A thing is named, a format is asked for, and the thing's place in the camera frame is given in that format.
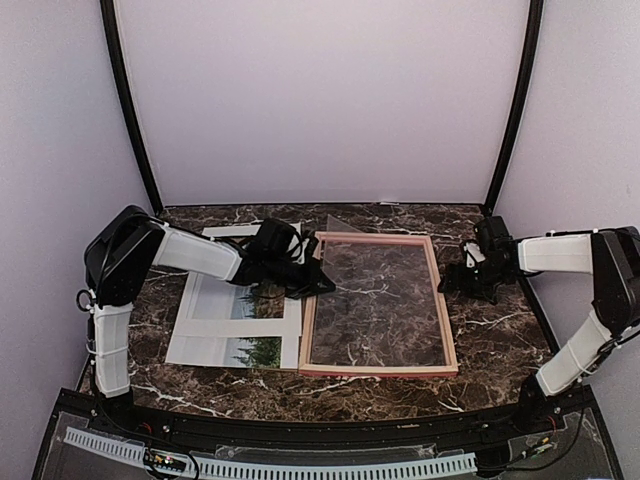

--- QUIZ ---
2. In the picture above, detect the white slotted cable duct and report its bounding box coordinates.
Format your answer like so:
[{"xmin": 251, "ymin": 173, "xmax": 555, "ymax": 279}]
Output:
[{"xmin": 63, "ymin": 427, "xmax": 478, "ymax": 479}]

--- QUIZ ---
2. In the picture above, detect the black corner post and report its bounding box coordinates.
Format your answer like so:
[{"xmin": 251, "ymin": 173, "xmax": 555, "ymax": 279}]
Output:
[
  {"xmin": 482, "ymin": 0, "xmax": 544, "ymax": 216},
  {"xmin": 99, "ymin": 0, "xmax": 164, "ymax": 214}
]

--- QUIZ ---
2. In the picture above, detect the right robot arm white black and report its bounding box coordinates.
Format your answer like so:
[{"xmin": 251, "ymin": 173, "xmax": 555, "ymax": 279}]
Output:
[{"xmin": 438, "ymin": 217, "xmax": 639, "ymax": 434}]

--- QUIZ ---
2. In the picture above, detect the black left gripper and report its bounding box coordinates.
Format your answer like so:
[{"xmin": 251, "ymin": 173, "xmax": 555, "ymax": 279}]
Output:
[{"xmin": 265, "ymin": 254, "xmax": 335, "ymax": 299}]

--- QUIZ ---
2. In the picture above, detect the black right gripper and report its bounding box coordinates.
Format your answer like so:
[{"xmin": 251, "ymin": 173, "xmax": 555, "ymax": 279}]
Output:
[{"xmin": 438, "ymin": 258, "xmax": 512, "ymax": 301}]

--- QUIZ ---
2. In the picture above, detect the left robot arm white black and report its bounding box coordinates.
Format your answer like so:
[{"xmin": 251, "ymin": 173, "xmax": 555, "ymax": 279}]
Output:
[{"xmin": 81, "ymin": 205, "xmax": 336, "ymax": 436}]

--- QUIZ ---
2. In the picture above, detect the clear acrylic sheet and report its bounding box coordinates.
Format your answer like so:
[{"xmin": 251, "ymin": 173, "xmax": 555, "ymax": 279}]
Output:
[{"xmin": 307, "ymin": 213, "xmax": 449, "ymax": 367}]

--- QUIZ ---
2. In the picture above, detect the left black corner post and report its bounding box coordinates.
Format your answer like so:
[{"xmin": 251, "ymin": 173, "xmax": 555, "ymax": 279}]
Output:
[{"xmin": 99, "ymin": 0, "xmax": 164, "ymax": 214}]

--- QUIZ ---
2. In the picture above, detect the landscape photo print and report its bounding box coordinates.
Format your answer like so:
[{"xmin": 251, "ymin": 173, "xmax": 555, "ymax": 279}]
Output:
[{"xmin": 192, "ymin": 277, "xmax": 285, "ymax": 320}]

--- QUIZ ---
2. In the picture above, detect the white photo mat board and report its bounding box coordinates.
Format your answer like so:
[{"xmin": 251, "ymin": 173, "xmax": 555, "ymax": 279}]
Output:
[{"xmin": 177, "ymin": 224, "xmax": 306, "ymax": 337}]

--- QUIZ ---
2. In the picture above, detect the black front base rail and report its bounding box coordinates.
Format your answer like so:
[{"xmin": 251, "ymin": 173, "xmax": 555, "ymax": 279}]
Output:
[{"xmin": 49, "ymin": 384, "xmax": 601, "ymax": 451}]

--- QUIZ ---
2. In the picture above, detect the wooden pink picture frame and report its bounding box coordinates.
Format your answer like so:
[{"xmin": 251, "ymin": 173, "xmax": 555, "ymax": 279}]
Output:
[{"xmin": 297, "ymin": 230, "xmax": 460, "ymax": 378}]

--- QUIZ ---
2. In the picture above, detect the right black corner post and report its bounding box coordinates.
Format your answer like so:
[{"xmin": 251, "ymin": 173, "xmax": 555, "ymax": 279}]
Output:
[{"xmin": 482, "ymin": 0, "xmax": 544, "ymax": 216}]

